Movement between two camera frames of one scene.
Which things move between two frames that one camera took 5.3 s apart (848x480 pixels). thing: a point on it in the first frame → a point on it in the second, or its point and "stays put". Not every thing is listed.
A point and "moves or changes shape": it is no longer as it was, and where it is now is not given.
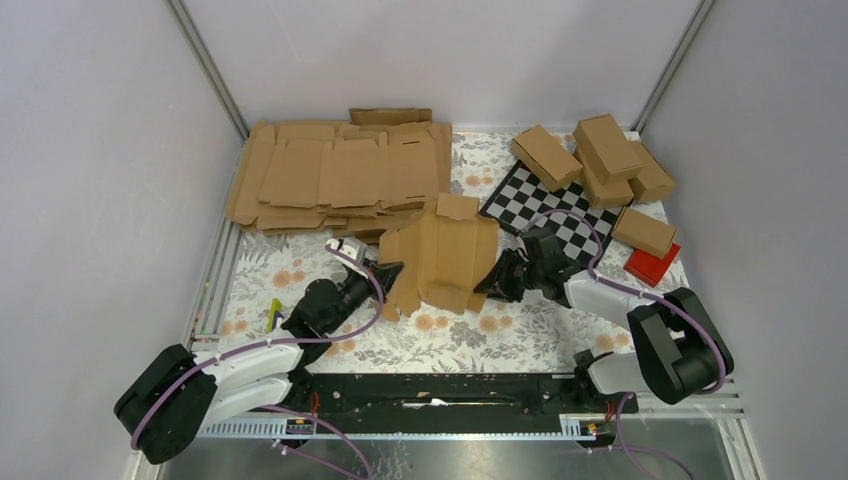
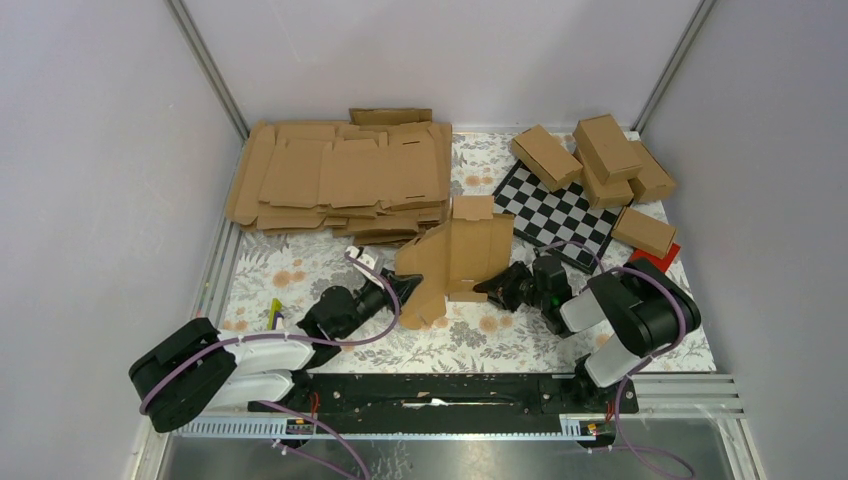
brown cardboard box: x=446 y=249 moves or changes shape
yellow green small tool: x=276 y=305 stays put
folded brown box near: x=644 y=232 stays put
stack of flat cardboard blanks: x=345 y=177 stays put
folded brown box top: x=607 y=149 stays put
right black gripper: x=497 y=281 → x=500 y=287
